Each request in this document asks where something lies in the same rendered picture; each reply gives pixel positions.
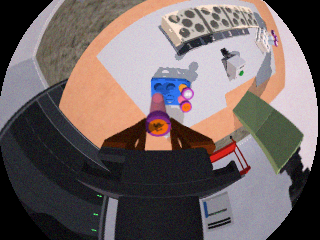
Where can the beige bucket adapter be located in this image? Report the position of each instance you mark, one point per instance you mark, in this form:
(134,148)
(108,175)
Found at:
(249,17)
(234,16)
(217,23)
(190,19)

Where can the blue tube rack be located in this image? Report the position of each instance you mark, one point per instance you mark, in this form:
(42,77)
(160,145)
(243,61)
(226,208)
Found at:
(167,91)

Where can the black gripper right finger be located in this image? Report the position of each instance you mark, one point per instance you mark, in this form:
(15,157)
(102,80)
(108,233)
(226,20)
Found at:
(189,138)

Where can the tube with pink liquid and purple cap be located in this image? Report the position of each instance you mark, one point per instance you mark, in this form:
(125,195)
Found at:
(185,105)

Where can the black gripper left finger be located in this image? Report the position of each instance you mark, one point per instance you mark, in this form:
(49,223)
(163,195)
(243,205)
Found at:
(127,138)

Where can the white tube rack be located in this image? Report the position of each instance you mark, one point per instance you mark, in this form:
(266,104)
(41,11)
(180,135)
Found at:
(260,40)

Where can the grey flat mat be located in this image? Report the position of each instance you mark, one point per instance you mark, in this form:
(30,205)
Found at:
(142,52)

